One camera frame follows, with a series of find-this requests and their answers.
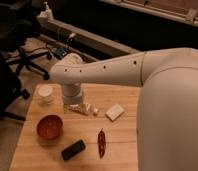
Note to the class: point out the red chili pepper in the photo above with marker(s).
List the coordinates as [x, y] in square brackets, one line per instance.
[101, 143]

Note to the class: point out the power strip on floor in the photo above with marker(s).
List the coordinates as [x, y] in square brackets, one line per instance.
[60, 53]

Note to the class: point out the white spray bottle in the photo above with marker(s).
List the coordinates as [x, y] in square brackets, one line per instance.
[47, 13]

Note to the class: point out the red bowl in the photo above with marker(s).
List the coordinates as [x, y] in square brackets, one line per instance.
[49, 127]

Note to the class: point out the white sponge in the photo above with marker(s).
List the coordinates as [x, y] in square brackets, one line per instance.
[114, 112]

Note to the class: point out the white plastic cup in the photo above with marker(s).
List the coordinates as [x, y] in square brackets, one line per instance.
[45, 94]

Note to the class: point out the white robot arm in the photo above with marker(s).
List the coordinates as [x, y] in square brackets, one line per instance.
[167, 111]

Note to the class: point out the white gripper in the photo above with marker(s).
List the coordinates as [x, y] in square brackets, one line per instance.
[72, 94]

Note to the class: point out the black office chair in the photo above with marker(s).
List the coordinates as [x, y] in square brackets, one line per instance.
[18, 22]

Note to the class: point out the black remote control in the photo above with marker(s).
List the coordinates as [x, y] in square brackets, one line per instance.
[72, 150]

